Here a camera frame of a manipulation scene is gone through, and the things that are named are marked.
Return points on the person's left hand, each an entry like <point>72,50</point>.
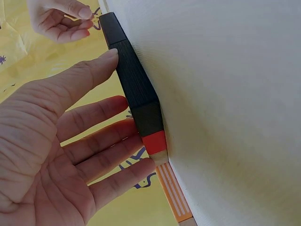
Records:
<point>35,153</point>

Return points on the person's right hand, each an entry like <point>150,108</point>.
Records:
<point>49,18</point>

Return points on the person's right fingers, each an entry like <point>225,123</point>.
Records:
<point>73,31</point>

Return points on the person's right thumb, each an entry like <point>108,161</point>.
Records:
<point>75,8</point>

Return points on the person's left thumb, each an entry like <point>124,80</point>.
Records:
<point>84,70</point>

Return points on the orange white striped stick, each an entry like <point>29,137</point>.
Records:
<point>172,190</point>

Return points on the black brush with red band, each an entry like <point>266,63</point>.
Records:
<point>136,82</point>

